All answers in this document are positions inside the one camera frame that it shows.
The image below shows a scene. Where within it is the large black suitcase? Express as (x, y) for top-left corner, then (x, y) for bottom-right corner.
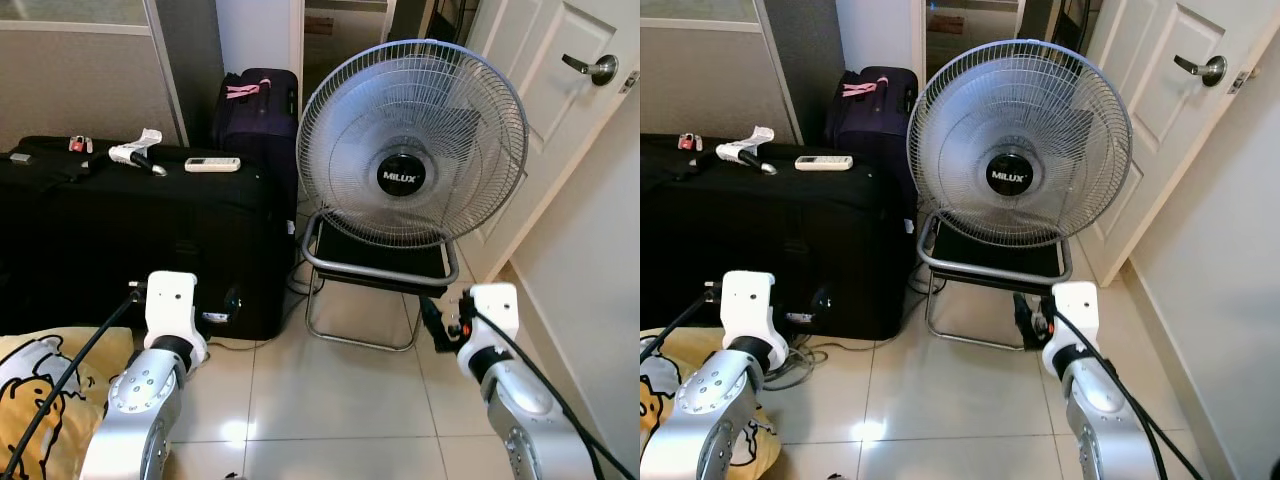
(0, 137), (297, 341)
(640, 135), (913, 341)

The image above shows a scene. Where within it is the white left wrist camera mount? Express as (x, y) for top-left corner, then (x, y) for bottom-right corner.
(720, 270), (789, 366)
(145, 271), (209, 366)

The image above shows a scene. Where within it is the white Milux electric fan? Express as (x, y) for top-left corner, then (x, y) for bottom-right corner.
(296, 38), (530, 251)
(906, 38), (1134, 249)

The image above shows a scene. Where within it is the dark purple suitcase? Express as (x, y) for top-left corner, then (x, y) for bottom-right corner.
(212, 68), (301, 216)
(826, 66), (919, 216)

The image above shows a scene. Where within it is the white panel door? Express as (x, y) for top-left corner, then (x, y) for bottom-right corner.
(1075, 0), (1280, 286)
(462, 0), (641, 283)

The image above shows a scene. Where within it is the silver lever door handle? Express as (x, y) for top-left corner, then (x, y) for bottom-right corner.
(561, 53), (619, 87)
(1174, 53), (1228, 87)

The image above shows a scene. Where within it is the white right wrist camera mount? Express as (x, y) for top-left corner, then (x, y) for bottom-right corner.
(1042, 282), (1101, 376)
(468, 283), (521, 376)

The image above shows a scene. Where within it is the aluminium framed glass partition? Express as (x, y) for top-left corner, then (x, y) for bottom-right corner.
(0, 0), (191, 151)
(640, 0), (801, 146)

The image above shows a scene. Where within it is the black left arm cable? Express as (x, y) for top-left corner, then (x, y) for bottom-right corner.
(0, 283), (149, 480)
(640, 283), (725, 363)

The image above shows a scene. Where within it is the thin grey floor cable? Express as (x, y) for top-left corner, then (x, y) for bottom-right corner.
(205, 335), (276, 353)
(765, 340), (836, 389)

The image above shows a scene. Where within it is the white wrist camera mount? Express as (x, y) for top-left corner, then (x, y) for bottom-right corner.
(720, 270), (789, 366)
(1042, 282), (1101, 376)
(468, 283), (521, 376)
(145, 271), (209, 366)

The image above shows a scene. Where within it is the yellow cartoon egg blanket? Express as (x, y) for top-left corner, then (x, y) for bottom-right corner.
(0, 326), (136, 480)
(640, 328), (781, 471)

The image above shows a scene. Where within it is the black tool with white wrap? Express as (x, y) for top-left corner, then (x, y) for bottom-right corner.
(715, 126), (779, 176)
(107, 128), (169, 177)

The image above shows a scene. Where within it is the black metal-frame chair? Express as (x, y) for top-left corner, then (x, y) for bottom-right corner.
(917, 210), (1073, 351)
(300, 210), (461, 353)

